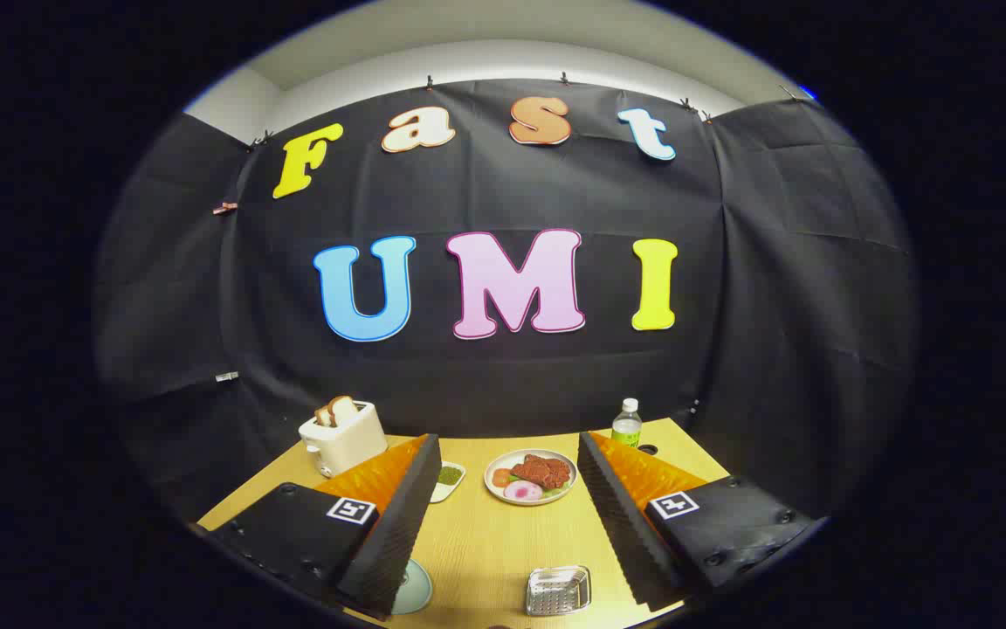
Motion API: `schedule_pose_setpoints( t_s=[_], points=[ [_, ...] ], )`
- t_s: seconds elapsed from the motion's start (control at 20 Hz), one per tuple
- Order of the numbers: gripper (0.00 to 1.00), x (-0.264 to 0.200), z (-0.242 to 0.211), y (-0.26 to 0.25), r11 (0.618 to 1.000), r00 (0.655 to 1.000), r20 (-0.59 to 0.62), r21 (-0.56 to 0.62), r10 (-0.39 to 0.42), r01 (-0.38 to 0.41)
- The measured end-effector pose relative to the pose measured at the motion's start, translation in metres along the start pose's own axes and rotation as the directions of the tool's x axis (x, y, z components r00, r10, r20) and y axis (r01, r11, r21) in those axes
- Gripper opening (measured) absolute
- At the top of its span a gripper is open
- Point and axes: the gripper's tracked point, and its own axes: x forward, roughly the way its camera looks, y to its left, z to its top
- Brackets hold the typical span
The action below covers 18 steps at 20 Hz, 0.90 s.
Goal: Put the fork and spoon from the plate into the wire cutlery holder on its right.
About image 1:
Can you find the white toaster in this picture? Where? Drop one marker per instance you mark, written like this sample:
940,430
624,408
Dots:
346,441

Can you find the white divided bean dish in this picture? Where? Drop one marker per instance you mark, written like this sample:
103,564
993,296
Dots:
451,476

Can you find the copper cloth clip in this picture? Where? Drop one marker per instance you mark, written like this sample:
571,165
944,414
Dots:
225,208

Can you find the green label water bottle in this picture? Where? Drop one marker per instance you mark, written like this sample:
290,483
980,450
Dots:
626,430

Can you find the orange carrot slice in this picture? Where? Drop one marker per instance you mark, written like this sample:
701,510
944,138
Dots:
501,478

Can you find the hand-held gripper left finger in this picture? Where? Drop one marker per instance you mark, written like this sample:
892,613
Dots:
407,515

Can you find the white oval food plate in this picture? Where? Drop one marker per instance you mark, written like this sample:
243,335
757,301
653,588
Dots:
492,491

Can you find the brown bread slice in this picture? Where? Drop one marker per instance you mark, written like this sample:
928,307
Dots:
322,416

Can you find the light bread slice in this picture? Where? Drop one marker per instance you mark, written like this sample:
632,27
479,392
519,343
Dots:
344,409

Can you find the brown meat piece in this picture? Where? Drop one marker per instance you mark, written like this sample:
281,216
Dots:
545,472

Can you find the pink ham slice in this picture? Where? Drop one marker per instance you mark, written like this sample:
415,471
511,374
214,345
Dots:
523,492

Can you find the light green round plate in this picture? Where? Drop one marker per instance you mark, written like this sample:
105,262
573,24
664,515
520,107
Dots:
416,590

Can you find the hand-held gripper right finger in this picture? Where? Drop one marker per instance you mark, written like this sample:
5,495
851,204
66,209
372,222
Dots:
616,515

